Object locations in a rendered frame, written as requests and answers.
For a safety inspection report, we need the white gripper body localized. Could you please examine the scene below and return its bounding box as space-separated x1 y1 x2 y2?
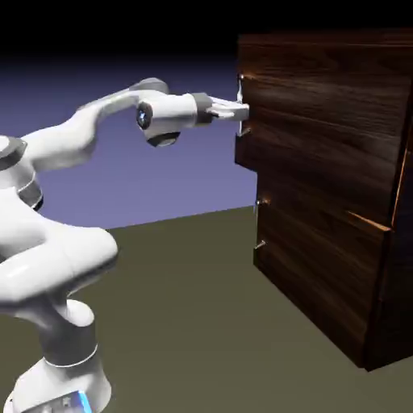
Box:
206 95 250 123

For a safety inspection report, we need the dark wood hinged door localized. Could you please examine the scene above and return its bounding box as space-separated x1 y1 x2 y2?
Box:
234 33 413 232

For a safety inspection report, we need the dark wood cabinet door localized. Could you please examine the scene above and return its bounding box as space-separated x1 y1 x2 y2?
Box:
253 172 392 370

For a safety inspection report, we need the silver curved door handle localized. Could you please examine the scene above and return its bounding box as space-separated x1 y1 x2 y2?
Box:
253 197 270 251
236 73 252 137

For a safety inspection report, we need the dark wood cabinet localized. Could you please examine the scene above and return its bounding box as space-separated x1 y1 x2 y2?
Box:
234 29 413 373

